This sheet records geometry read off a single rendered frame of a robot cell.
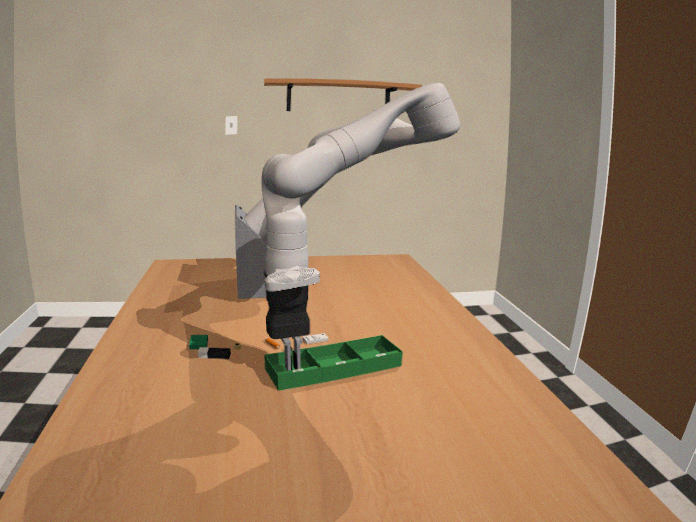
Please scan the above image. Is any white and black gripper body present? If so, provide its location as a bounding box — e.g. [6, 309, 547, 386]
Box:
[264, 245, 320, 339]

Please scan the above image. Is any green rectangular block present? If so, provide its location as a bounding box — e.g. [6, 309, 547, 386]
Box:
[189, 335, 208, 349]

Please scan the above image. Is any green three-compartment bin rack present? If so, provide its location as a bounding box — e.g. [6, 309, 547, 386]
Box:
[265, 335, 403, 391]

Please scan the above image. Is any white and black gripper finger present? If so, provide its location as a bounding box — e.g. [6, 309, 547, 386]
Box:
[281, 338, 292, 371]
[292, 336, 303, 369]

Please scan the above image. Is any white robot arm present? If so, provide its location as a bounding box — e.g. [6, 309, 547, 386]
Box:
[244, 83, 460, 250]

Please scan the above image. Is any white domino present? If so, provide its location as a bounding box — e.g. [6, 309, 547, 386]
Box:
[303, 333, 329, 344]

